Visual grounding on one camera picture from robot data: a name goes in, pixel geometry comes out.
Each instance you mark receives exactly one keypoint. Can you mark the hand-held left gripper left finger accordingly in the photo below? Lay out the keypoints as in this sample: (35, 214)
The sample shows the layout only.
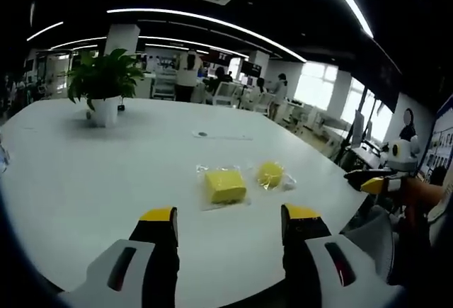
(106, 276)

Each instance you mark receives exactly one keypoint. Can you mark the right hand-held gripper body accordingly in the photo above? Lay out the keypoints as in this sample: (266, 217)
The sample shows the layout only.
(403, 157)

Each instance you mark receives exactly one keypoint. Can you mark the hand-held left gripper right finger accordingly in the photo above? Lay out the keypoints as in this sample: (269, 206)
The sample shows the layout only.
(315, 276)

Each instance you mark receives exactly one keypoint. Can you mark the yellow round silicone block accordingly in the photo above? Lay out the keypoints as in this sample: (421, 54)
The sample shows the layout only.
(270, 175)

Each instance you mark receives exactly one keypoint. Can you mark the yellow square silicone block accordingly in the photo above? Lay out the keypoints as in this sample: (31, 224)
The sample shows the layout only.
(224, 186)

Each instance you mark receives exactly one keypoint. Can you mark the person's right hand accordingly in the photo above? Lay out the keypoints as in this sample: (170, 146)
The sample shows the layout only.
(421, 194)

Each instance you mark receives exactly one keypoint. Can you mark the grey mesh office chair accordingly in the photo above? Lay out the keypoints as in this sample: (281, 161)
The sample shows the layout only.
(375, 230)

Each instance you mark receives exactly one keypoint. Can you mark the yellow round sponge in bag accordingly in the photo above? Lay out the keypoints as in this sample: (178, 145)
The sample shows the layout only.
(253, 171)

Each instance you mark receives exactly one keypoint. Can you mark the yellow rectangular sponge in bag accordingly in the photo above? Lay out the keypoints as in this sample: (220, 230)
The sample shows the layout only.
(201, 170)

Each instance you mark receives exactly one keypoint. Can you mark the crumpled plastic wrapper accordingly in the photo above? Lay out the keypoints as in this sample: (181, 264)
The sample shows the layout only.
(4, 155)

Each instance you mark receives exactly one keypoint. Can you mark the white office chair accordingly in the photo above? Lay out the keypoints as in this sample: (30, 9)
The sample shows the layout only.
(224, 93)

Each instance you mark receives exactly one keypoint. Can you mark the green plant in white pot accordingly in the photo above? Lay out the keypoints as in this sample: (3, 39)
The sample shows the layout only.
(106, 111)

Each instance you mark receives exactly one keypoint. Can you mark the small black device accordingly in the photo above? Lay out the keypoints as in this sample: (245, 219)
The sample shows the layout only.
(121, 108)

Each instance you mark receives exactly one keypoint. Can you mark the curved ceiling light strip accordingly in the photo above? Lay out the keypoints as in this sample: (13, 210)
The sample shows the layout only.
(212, 21)

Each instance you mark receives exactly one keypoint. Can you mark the wall poster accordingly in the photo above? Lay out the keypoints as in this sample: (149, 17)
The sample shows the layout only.
(440, 145)

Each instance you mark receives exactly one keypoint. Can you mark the dark wall screen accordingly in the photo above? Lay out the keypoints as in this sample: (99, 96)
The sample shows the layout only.
(219, 55)

